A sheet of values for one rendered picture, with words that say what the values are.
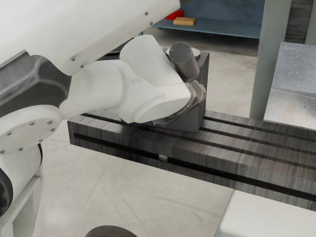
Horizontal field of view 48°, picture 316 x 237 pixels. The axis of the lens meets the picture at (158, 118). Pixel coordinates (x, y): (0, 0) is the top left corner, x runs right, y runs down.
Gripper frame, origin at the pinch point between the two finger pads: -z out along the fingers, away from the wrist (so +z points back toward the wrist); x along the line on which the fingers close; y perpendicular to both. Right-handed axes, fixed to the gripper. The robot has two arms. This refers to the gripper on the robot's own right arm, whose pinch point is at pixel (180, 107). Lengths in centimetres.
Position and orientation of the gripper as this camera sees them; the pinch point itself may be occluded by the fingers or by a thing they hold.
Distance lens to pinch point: 78.1
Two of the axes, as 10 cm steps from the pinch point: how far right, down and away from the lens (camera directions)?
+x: 8.2, -5.6, -1.0
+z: -2.3, -1.7, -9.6
